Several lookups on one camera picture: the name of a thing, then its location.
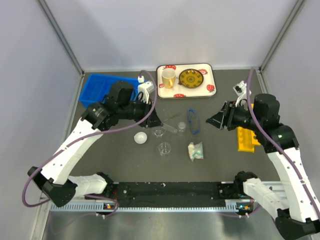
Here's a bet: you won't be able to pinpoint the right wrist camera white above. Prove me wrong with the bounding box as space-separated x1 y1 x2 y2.
233 81 252 107

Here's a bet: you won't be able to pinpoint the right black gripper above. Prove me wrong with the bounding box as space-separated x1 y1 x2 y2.
205 99 262 131

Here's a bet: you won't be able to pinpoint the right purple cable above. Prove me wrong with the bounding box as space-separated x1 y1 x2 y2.
243 67 320 218

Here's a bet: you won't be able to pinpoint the small glass beaker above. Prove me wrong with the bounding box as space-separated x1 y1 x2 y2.
177 121 187 136

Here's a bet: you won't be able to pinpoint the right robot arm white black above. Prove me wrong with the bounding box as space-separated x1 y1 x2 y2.
206 93 320 240

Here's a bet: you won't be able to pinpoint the yellow test tube rack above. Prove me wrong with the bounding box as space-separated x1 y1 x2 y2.
237 127 261 153

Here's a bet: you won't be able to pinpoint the blue plastic compartment bin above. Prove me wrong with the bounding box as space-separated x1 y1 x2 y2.
78 73 140 108

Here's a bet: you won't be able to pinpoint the strawberry pattern white tray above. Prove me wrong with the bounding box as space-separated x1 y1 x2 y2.
156 63 217 99

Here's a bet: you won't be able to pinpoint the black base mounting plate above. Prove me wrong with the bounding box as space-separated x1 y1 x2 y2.
84 181 263 208

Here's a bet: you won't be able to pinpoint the yellow ceramic mug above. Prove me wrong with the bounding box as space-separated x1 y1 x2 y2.
161 68 176 89

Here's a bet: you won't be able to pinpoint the round glass flask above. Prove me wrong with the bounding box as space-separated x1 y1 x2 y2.
151 123 178 138

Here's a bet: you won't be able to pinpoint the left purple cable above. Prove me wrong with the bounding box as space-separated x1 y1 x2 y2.
21 70 158 218

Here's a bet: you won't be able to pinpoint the grey slotted cable duct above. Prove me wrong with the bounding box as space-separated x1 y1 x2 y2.
49 201 241 213

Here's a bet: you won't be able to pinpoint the yellow black patterned plate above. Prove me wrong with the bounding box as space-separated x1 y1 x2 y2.
178 68 204 89

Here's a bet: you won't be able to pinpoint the plastic bag with gloves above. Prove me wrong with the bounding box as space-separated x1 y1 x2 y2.
187 142 204 162

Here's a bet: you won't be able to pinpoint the white round dish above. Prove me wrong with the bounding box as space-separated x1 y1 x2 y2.
134 131 148 145

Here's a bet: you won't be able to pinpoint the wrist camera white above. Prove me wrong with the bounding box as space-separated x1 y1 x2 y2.
233 81 252 107
136 76 155 104

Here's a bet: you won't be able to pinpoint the blue frame safety goggles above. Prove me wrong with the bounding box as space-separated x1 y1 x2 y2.
187 108 201 135

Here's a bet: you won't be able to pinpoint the purple cable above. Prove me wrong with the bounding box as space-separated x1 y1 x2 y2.
243 67 320 218
21 70 158 218

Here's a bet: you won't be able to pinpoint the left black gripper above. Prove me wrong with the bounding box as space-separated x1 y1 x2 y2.
118 95 163 128

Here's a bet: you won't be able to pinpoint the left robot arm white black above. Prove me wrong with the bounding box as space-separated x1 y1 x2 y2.
28 81 162 207

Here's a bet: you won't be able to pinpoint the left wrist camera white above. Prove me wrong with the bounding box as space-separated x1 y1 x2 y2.
136 76 155 104

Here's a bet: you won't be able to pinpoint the clear glass beaker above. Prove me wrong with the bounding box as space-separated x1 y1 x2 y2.
157 142 172 157

